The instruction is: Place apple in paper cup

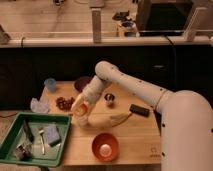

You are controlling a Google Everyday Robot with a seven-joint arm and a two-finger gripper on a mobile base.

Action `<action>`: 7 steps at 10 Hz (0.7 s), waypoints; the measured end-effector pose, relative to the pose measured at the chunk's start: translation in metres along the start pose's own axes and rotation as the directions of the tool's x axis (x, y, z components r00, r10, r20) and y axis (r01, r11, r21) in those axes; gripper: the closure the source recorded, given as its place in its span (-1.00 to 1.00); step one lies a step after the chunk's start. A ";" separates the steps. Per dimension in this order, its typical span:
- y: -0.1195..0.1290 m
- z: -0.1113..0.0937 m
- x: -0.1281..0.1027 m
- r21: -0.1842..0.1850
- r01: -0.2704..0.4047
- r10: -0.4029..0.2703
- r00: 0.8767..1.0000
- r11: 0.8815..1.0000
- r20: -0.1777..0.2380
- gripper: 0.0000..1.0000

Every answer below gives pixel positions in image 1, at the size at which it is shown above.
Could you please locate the green plastic tray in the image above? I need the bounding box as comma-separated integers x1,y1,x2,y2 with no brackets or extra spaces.
0,112,71,167

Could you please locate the white plastic fork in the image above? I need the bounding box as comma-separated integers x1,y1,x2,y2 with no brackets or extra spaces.
39,129,45,155

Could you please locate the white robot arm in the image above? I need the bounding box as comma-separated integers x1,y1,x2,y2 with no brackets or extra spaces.
71,61,213,171

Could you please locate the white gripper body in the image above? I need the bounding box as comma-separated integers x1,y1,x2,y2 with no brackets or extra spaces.
71,93,94,116

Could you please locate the dark maroon bowl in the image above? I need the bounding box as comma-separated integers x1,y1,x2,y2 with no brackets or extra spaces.
74,76,92,92

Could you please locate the black monitor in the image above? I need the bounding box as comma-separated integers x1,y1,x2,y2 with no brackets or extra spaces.
136,0,193,36

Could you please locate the orange apple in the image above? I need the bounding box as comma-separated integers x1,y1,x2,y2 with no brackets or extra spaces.
77,104,88,116

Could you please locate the clear plastic bag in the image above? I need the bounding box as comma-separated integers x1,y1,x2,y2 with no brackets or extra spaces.
30,98,49,113

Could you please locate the black spatula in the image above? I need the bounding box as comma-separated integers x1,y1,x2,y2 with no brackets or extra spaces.
23,120,34,142

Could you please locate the blue plastic cup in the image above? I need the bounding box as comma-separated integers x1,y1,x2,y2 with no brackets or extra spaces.
44,78,56,93

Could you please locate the white paper cup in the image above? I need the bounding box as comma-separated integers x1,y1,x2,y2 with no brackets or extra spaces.
77,115,89,127

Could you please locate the wooden cutting board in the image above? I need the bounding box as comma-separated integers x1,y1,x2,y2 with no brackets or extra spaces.
39,80,162,167

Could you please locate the red bowl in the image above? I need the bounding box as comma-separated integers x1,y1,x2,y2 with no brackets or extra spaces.
92,133,119,162

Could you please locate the small metal cup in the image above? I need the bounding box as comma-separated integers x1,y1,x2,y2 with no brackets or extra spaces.
104,93,115,106

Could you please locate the bunch of dark grapes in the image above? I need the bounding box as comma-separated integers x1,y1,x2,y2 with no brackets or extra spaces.
56,97,75,111

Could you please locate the blue sponge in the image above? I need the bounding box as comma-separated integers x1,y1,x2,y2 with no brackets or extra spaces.
44,125,61,146

